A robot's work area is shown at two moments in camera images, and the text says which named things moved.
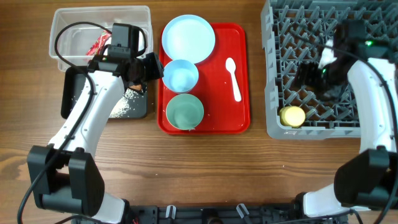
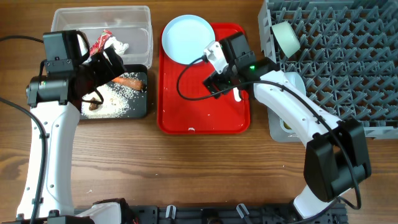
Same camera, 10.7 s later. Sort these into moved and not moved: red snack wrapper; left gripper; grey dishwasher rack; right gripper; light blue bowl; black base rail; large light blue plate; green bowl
Moved: light blue bowl; right gripper; green bowl; left gripper
Not moved: black base rail; large light blue plate; red snack wrapper; grey dishwasher rack
